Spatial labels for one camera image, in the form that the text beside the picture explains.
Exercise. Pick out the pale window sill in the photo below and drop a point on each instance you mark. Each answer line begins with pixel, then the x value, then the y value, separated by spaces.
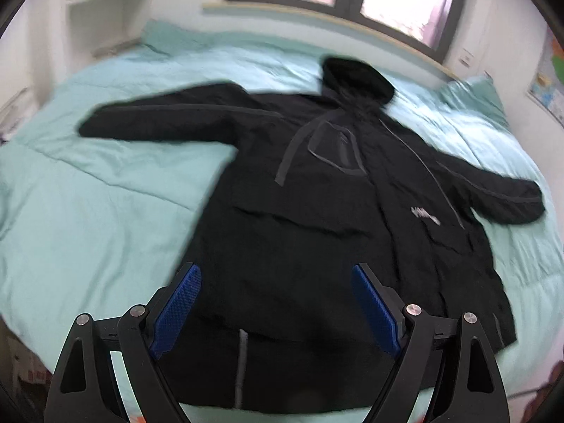
pixel 282 11

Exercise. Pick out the light green pillow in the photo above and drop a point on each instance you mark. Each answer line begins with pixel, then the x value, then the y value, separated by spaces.
pixel 165 37
pixel 473 101

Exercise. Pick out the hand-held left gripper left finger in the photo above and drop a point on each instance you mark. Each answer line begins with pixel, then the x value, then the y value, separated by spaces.
pixel 176 308

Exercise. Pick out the light green bed duvet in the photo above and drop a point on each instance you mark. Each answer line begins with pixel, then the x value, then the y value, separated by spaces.
pixel 110 207

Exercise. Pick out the black hooded coat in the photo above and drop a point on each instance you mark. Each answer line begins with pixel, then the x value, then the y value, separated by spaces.
pixel 286 229

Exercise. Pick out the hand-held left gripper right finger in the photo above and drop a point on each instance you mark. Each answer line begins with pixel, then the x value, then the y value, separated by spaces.
pixel 374 308

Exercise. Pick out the cardboard box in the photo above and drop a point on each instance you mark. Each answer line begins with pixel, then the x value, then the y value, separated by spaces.
pixel 28 374

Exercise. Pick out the colourful wall poster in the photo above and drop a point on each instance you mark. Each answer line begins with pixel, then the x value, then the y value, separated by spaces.
pixel 550 83

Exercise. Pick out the white wall socket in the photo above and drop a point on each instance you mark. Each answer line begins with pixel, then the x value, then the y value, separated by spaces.
pixel 466 58

